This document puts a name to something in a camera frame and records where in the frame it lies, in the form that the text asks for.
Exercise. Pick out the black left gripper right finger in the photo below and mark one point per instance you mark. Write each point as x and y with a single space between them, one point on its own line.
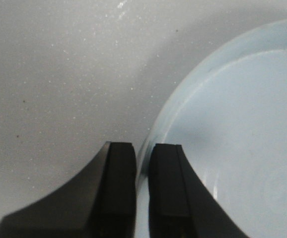
179 204

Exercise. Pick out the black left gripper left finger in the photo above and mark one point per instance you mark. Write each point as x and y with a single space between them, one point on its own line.
99 202

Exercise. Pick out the light blue round plate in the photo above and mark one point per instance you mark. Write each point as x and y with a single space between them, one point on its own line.
230 116

